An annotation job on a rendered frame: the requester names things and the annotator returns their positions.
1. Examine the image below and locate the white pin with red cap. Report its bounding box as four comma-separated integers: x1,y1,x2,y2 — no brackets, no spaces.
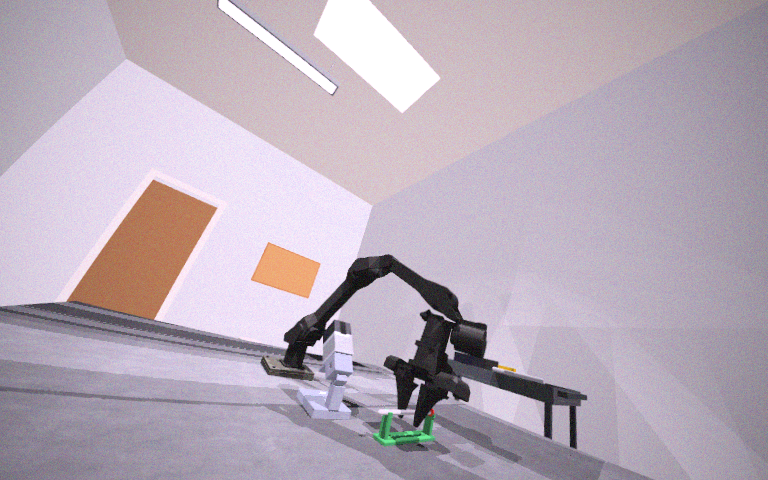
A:
377,408,434,416

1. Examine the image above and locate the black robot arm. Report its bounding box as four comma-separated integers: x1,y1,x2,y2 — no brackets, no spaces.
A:
279,254,487,370

